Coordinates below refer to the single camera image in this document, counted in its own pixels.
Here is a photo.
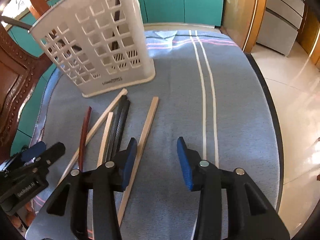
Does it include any light wooden chopstick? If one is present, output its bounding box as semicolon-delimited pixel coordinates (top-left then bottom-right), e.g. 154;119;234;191
117;96;159;226

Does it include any dark brown chopstick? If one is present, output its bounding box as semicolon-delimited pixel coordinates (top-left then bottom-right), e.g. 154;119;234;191
1;15;82;53

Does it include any short cream chopstick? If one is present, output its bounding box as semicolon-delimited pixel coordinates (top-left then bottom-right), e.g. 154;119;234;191
97;112;114;167

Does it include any long cream chopstick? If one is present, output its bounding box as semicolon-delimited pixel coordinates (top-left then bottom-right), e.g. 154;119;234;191
58;88;128;185

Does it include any blue striped table cloth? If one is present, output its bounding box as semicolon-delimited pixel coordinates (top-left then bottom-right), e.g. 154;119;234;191
25;31;290;239

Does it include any brown wooden chair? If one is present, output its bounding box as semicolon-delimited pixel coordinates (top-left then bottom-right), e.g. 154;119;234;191
1;0;53;163

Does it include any white plastic utensil basket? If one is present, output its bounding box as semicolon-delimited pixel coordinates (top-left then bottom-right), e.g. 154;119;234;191
29;0;156;98

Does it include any teal cabinet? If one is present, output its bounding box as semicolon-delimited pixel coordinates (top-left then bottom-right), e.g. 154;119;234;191
7;0;225;58

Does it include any grey drawer unit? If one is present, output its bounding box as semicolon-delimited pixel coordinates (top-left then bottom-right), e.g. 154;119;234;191
257;0;305;56

